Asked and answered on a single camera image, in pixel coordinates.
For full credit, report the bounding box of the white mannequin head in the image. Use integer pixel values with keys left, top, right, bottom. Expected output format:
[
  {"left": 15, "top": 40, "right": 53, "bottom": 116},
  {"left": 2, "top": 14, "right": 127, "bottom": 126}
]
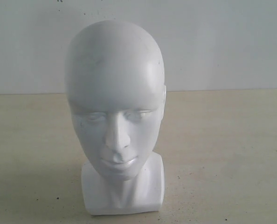
[{"left": 65, "top": 21, "right": 166, "bottom": 215}]

